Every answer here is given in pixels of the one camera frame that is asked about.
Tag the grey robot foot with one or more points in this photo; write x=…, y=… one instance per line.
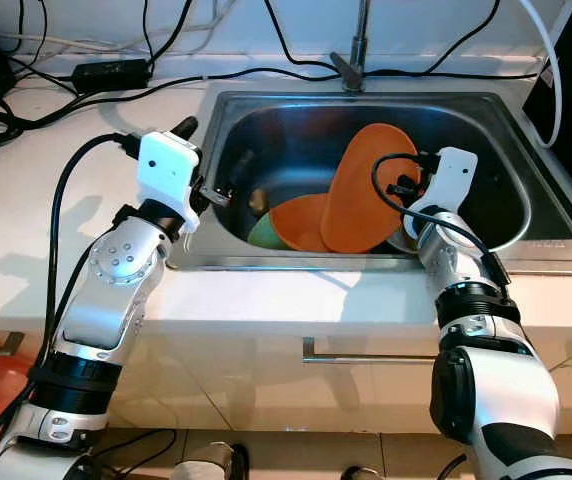
x=216, y=463
x=363, y=473

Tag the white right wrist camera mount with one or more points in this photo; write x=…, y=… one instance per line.
x=451, y=185

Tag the silver metal faucet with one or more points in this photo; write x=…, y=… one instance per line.
x=359, y=45

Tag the grey robot right foot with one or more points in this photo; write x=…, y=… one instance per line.
x=363, y=473

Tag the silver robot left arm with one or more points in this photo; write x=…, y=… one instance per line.
x=126, y=265

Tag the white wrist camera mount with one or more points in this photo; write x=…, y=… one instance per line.
x=166, y=170
x=451, y=185

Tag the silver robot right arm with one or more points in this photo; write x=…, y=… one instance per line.
x=451, y=260

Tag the green plate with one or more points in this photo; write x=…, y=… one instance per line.
x=259, y=235

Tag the grey robot left foot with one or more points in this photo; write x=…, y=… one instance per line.
x=216, y=463

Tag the white kitchen cabinet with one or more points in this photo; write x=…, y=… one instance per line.
x=226, y=390

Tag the stainless steel sink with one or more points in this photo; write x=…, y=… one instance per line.
x=286, y=130

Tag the orange bowl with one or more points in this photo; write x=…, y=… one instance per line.
x=296, y=222

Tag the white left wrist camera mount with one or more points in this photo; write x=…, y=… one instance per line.
x=166, y=170

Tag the orange plate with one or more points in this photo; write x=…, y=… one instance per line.
x=356, y=190

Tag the black power adapter brick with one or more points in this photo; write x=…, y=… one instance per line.
x=111, y=76

